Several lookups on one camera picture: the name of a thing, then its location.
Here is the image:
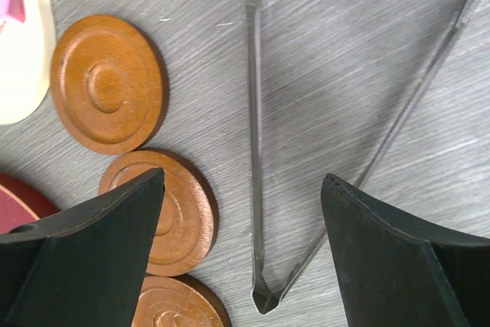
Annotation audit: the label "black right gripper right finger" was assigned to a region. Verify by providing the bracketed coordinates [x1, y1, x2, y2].
[321, 174, 489, 326]

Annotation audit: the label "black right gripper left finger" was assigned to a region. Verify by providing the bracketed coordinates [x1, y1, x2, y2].
[1, 168, 165, 326]

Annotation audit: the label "metal serving tongs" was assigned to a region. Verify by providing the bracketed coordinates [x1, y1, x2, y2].
[243, 0, 485, 316]

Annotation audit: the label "red round lacquer tray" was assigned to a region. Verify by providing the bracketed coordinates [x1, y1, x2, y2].
[0, 173, 58, 234]

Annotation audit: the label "brown wooden coaster bottom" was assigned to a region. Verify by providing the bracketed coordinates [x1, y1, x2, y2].
[132, 275, 231, 326]

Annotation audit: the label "brown wooden coaster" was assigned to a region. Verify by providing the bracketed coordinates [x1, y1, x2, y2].
[132, 275, 231, 326]
[99, 149, 219, 276]
[50, 15, 169, 155]

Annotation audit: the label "brown wooden coaster middle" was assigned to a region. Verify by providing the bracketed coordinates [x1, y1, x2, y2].
[99, 149, 219, 276]

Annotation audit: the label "brown wooden coaster top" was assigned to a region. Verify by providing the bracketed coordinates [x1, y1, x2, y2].
[50, 15, 169, 155]

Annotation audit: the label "cream three-tier cake stand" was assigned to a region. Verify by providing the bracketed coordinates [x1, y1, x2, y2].
[1, 0, 56, 125]

